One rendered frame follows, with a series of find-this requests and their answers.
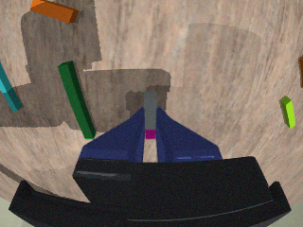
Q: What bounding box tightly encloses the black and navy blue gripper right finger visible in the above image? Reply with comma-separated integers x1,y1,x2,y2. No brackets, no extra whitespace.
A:
156,107,223,163

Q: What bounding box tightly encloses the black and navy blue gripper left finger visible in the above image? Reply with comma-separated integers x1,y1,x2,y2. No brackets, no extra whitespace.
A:
79,107,145,162

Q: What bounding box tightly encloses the grey rod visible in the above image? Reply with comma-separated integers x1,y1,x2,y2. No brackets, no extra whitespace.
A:
144,92,157,130

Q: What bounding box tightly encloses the turquoise rod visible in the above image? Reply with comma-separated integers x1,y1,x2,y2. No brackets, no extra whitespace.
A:
0,62,23,112

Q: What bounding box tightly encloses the magenta rod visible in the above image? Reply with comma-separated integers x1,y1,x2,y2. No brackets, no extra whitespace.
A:
145,130,156,139

